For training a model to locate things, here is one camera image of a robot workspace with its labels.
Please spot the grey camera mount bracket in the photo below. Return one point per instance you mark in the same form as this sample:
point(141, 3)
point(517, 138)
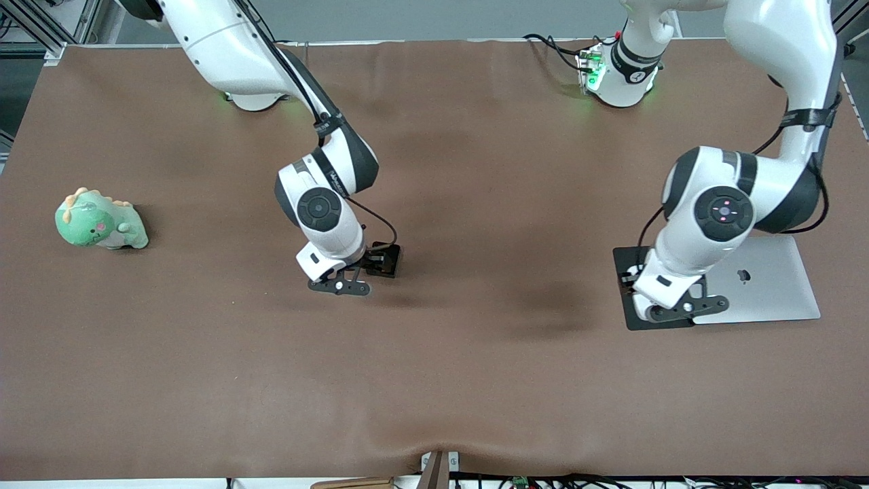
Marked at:
point(434, 468)

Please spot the green dinosaur plush toy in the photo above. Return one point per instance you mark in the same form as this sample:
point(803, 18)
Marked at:
point(95, 221)

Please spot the aluminium frame corner post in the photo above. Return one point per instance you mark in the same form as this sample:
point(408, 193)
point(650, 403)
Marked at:
point(857, 17)

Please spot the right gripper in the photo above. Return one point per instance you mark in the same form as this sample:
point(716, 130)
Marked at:
point(377, 259)

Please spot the silver laptop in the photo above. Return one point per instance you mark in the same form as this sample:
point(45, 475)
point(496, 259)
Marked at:
point(781, 285)

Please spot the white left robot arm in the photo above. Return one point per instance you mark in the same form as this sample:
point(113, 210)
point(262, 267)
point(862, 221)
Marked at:
point(781, 41)

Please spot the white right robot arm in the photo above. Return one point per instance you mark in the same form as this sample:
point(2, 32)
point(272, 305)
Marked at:
point(231, 41)

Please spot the wooden strip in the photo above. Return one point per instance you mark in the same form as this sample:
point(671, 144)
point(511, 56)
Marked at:
point(353, 483)

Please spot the aluminium frame with diagonal strut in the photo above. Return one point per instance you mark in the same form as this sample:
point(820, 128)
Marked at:
point(85, 20)

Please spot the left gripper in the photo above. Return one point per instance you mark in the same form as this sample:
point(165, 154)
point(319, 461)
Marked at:
point(631, 276)

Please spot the black phone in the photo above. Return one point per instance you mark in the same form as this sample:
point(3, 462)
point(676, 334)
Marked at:
point(382, 272)

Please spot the green connector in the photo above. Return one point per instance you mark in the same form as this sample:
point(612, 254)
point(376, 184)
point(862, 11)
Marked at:
point(521, 482)

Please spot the brown table cover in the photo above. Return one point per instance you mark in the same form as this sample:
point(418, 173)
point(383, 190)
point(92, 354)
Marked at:
point(434, 380)

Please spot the black mouse pad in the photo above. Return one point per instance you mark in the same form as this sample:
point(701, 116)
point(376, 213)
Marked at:
point(628, 311)

